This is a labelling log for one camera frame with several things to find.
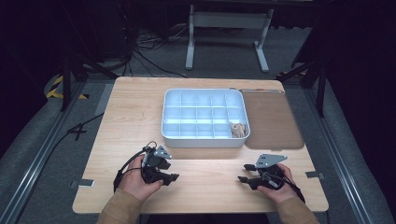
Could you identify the grey tape piece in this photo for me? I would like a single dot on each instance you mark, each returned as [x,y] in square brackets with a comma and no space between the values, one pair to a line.
[314,174]
[82,183]

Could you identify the metal floor rail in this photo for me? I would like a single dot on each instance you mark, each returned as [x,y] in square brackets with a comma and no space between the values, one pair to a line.
[34,165]
[336,149]

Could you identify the white divided storage box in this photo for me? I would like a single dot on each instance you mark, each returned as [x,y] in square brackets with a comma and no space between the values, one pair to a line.
[199,118]

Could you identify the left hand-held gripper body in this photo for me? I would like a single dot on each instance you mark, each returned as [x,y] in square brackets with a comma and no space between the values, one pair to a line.
[152,165]

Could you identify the thin metal rod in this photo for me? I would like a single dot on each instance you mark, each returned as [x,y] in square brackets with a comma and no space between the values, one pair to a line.
[261,90]

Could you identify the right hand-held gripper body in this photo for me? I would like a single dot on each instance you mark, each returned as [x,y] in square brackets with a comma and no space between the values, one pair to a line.
[267,160]

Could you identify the yellow and black floor tape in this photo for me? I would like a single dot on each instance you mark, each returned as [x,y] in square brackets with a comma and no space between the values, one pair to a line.
[54,90]

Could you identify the white metal desk frame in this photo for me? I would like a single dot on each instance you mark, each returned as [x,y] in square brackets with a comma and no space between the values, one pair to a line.
[229,20]

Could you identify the person's right hand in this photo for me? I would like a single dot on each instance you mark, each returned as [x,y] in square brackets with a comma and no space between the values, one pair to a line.
[283,194]

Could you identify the beige sock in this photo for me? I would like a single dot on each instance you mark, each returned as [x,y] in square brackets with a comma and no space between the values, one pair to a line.
[238,130]

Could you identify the person's left hand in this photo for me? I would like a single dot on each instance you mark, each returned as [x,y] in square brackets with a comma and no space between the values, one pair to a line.
[134,182]

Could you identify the black metal stand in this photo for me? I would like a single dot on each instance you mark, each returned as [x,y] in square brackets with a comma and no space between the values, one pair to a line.
[321,90]
[66,84]

